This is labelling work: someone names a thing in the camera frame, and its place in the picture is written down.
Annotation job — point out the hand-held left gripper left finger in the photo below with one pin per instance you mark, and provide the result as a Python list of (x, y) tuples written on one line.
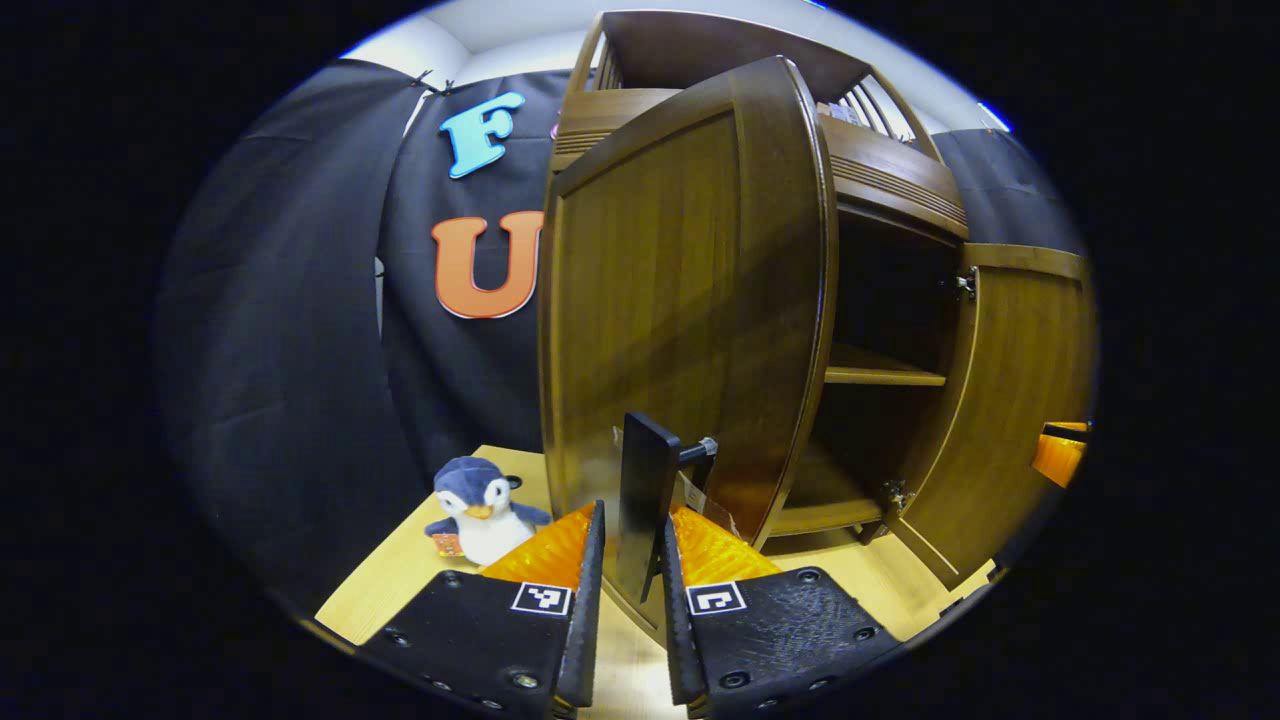
[(585, 640)]

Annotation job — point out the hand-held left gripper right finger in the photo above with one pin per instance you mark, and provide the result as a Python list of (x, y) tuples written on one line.
[(680, 650)]

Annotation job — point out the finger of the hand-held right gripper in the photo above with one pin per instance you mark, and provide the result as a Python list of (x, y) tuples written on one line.
[(1068, 433), (1058, 462)]

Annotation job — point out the wooden shoe cabinet door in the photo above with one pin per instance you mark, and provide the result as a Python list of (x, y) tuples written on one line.
[(1010, 400), (680, 280)]

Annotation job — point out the wooden double-door shoe cabinet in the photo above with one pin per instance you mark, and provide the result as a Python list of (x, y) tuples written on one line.
[(700, 40)]

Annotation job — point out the metal door hinge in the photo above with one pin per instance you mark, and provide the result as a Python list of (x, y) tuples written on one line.
[(965, 285), (896, 496)]

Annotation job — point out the wooden cabinet inner shelf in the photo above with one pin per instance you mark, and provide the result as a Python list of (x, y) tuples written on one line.
[(880, 370)]

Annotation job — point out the plush penguin toy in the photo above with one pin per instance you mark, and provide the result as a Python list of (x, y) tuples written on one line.
[(485, 520)]

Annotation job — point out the black backdrop cloth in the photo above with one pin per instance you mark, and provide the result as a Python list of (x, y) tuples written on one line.
[(300, 300)]

